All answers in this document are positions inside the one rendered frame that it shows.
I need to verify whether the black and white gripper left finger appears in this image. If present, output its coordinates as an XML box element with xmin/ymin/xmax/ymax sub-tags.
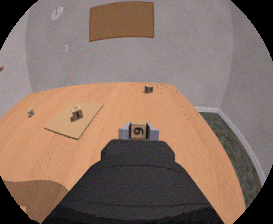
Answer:
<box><xmin>118</xmin><ymin>122</ymin><xmax>132</xmax><ymax>140</ymax></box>

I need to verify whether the tan square mat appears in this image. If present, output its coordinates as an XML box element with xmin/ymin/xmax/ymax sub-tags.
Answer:
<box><xmin>44</xmin><ymin>102</ymin><xmax>104</xmax><ymax>140</ymax></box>

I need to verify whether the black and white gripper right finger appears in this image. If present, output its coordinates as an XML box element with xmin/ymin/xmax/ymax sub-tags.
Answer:
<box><xmin>146</xmin><ymin>123</ymin><xmax>160</xmax><ymax>141</ymax></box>

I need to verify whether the beige letter block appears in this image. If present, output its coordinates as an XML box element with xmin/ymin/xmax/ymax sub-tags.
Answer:
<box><xmin>71</xmin><ymin>105</ymin><xmax>84</xmax><ymax>120</ymax></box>
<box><xmin>27</xmin><ymin>108</ymin><xmax>35</xmax><ymax>117</ymax></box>
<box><xmin>131</xmin><ymin>121</ymin><xmax>147</xmax><ymax>139</ymax></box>
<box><xmin>144</xmin><ymin>85</ymin><xmax>153</xmax><ymax>93</ymax></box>

